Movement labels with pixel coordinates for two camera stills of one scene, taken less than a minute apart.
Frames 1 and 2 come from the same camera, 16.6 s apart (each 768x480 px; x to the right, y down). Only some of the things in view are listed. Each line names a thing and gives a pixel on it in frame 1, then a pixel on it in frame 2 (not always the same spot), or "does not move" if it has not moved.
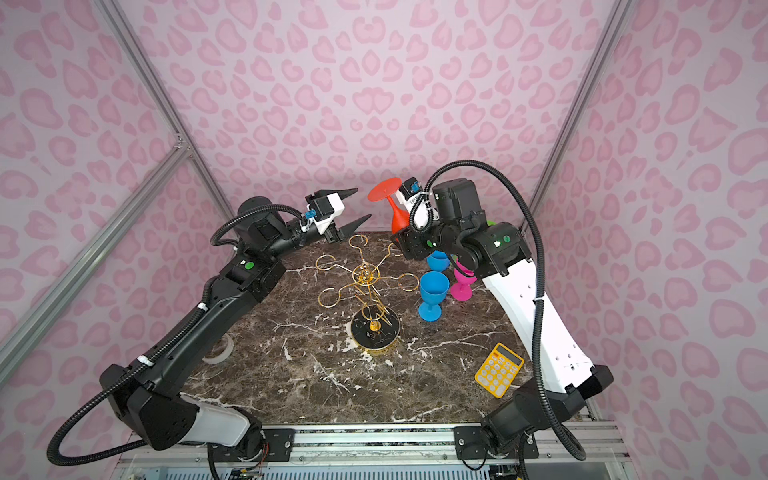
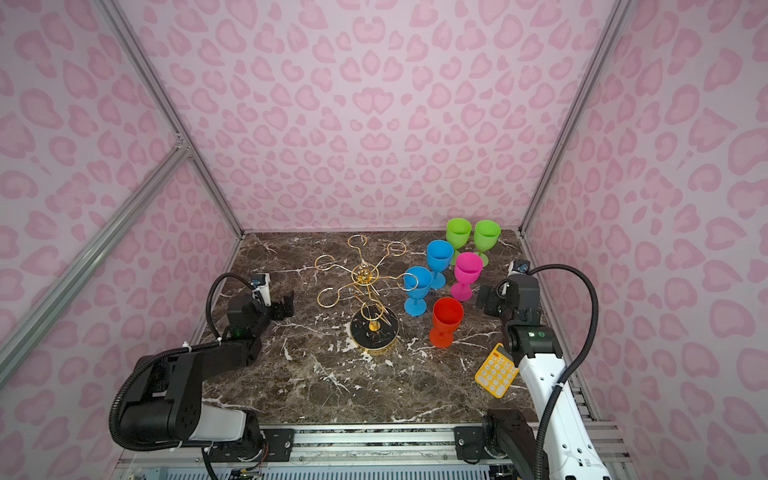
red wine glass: [386, 189] -> [447, 316]
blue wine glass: [438, 261] does not move
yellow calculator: [499, 370] does not move
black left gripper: [341, 193] -> [279, 314]
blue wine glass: [434, 286] -> [417, 281]
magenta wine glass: [462, 290] does not move
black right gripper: [411, 244] -> [494, 295]
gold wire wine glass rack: [375, 325] does not move
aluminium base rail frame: [586, 451] does not move
